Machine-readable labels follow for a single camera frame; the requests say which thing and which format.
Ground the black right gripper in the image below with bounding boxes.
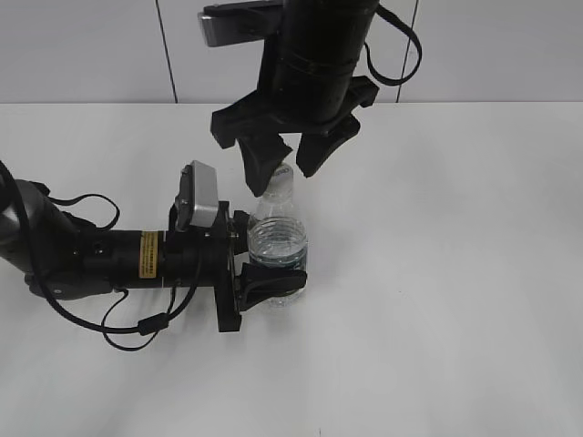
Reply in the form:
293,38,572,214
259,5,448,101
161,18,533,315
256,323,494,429
210,51,379,197

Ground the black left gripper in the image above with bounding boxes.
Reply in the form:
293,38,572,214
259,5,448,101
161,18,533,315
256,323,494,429
163,201,308,331

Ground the clear cestbon water bottle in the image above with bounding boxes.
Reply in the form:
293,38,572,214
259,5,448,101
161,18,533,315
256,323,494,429
246,181,311,309

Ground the white green bottle cap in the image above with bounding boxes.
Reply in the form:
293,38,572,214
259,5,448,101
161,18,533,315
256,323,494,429
264,162,293,196

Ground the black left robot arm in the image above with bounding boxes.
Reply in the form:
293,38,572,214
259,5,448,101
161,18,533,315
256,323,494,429
1,161,307,332

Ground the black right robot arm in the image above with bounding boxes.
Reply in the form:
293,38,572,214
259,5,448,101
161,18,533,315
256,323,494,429
202,1,379,197

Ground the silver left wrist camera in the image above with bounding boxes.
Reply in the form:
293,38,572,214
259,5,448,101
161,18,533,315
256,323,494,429
174,160,219,231

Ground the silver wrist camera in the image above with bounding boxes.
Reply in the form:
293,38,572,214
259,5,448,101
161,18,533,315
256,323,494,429
198,1,283,47
174,160,219,231

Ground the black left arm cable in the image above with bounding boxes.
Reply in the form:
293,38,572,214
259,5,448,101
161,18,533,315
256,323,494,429
0,158,201,351

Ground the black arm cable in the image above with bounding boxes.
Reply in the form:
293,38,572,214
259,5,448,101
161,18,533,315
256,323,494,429
0,158,201,351
363,4,424,86

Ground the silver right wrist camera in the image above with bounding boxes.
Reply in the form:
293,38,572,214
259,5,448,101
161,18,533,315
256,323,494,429
198,1,283,47

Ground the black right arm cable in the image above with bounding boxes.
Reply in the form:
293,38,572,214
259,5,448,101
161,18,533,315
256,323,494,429
363,4,424,86

